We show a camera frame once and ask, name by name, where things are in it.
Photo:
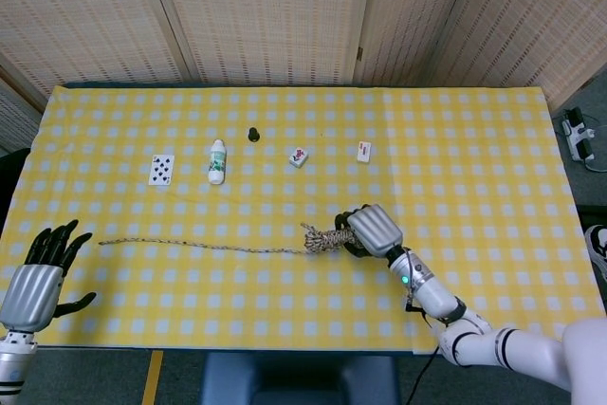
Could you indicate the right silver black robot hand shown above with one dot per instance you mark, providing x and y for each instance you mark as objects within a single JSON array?
[{"x": 374, "y": 229}]

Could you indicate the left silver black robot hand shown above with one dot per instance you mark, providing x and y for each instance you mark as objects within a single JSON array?
[{"x": 31, "y": 291}]

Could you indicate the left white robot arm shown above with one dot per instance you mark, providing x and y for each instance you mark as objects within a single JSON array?
[{"x": 14, "y": 357}]

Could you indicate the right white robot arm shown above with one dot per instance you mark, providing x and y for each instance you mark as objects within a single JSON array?
[{"x": 474, "y": 329}]

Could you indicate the yellow white checkered tablecloth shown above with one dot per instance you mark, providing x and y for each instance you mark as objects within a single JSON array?
[{"x": 265, "y": 296}]

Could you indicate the mahjong tile red marking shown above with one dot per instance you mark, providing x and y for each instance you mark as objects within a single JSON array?
[{"x": 364, "y": 152}]

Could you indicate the mahjong tile flower print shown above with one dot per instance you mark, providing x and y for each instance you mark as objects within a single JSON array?
[{"x": 299, "y": 157}]

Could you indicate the small black cap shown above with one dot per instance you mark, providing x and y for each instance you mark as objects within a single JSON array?
[{"x": 253, "y": 134}]

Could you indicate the white plastic bottle green label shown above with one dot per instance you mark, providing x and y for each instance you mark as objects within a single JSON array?
[{"x": 217, "y": 163}]

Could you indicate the spades playing card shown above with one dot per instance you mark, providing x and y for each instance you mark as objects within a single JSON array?
[{"x": 161, "y": 170}]

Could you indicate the black white shoe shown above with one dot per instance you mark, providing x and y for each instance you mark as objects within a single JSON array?
[{"x": 598, "y": 248}]

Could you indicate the white power strip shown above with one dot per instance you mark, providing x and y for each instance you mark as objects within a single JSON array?
[{"x": 579, "y": 134}]

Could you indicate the woven folding screen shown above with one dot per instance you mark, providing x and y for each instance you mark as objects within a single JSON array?
[{"x": 265, "y": 11}]

